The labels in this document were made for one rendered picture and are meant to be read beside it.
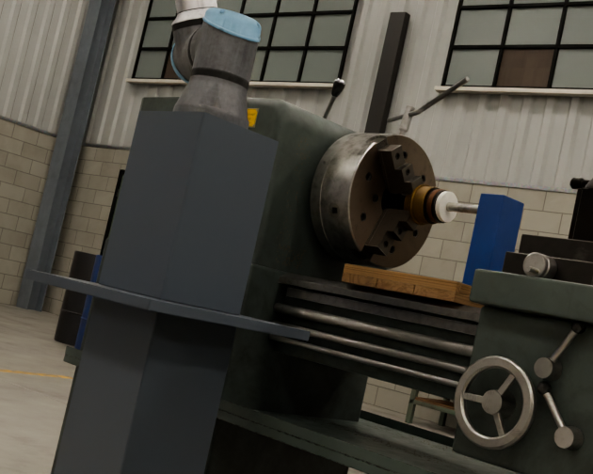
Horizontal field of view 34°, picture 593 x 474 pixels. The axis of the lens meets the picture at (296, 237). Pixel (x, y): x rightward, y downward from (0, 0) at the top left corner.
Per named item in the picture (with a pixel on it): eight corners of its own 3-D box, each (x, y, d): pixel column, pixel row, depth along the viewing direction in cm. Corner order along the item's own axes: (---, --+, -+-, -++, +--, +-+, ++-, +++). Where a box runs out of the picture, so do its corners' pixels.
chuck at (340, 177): (303, 238, 219) (345, 111, 224) (385, 281, 240) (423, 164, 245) (331, 242, 212) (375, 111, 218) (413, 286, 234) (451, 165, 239)
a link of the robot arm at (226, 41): (201, 64, 183) (217, -5, 184) (180, 73, 195) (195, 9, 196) (259, 83, 188) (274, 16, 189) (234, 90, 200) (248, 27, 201)
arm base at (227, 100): (205, 115, 179) (217, 64, 180) (155, 114, 190) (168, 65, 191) (262, 137, 190) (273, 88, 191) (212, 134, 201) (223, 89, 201)
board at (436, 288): (341, 281, 208) (344, 262, 208) (440, 307, 233) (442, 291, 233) (453, 302, 186) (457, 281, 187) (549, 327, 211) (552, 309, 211)
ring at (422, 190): (404, 179, 219) (436, 181, 212) (428, 188, 225) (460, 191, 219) (395, 218, 218) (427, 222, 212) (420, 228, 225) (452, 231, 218)
